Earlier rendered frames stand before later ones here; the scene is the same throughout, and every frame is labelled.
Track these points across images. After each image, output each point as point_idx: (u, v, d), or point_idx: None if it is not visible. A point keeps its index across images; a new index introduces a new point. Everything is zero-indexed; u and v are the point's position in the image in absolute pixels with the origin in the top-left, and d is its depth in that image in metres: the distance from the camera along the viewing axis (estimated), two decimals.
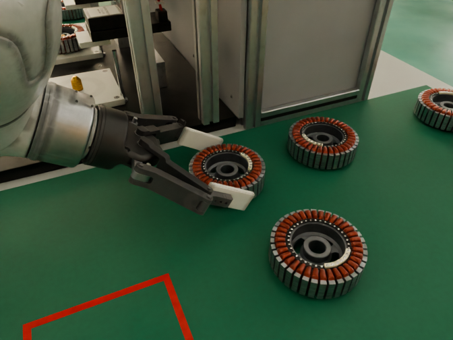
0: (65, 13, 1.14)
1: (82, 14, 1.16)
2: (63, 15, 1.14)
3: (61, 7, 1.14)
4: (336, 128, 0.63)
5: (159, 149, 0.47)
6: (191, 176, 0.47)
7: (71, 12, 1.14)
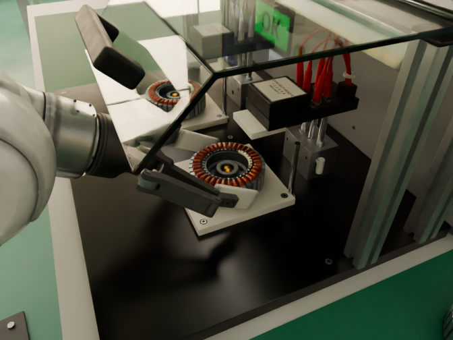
0: None
1: (260, 186, 0.54)
2: None
3: (222, 180, 0.52)
4: None
5: (162, 154, 0.47)
6: (197, 179, 0.46)
7: None
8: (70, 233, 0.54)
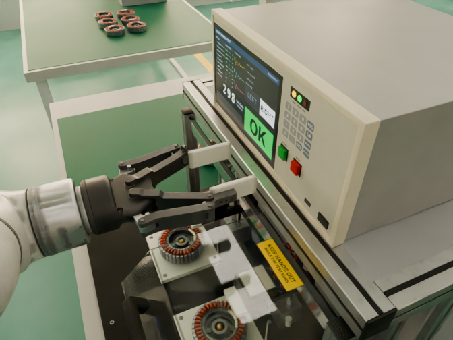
0: None
1: None
2: None
3: None
4: None
5: None
6: (172, 172, 0.57)
7: None
8: None
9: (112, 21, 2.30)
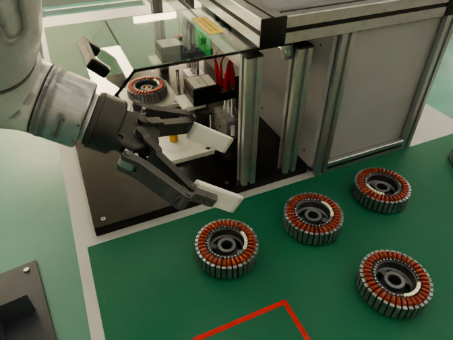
0: (220, 270, 0.63)
1: (248, 268, 0.64)
2: (215, 270, 0.64)
3: (215, 258, 0.63)
4: (391, 178, 0.80)
5: None
6: (172, 133, 0.58)
7: (231, 268, 0.63)
8: (74, 171, 0.87)
9: None
